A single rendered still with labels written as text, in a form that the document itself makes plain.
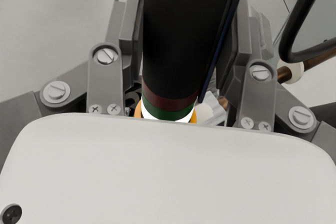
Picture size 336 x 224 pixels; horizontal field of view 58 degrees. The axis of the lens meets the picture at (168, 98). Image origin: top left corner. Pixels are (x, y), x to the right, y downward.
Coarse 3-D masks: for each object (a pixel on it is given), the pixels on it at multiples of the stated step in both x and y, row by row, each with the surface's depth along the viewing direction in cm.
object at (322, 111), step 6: (312, 108) 33; (318, 108) 32; (324, 108) 31; (330, 108) 31; (318, 114) 30; (324, 114) 30; (330, 114) 29; (318, 120) 29; (324, 120) 28; (330, 120) 28
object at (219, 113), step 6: (204, 96) 25; (210, 96) 25; (204, 102) 25; (210, 102) 25; (216, 102) 25; (216, 108) 25; (222, 108) 25; (216, 114) 24; (222, 114) 24; (204, 120) 24; (210, 120) 24; (216, 120) 24; (222, 120) 24
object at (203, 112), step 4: (200, 104) 25; (204, 104) 25; (196, 108) 24; (200, 108) 24; (204, 108) 24; (208, 108) 24; (196, 112) 24; (200, 112) 24; (204, 112) 24; (208, 112) 24; (196, 116) 24; (200, 116) 24; (204, 116) 24; (208, 116) 24; (196, 120) 24; (200, 120) 24
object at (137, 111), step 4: (140, 100) 21; (140, 104) 21; (136, 108) 21; (140, 108) 21; (136, 112) 21; (192, 112) 21; (136, 116) 21; (140, 116) 20; (192, 116) 21; (192, 120) 21
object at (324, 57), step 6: (324, 54) 29; (330, 54) 29; (306, 60) 28; (312, 60) 28; (318, 60) 29; (324, 60) 29; (282, 66) 28; (306, 66) 28; (312, 66) 29; (282, 72) 27; (288, 72) 27; (282, 78) 27; (288, 78) 28; (222, 96) 26; (222, 102) 25
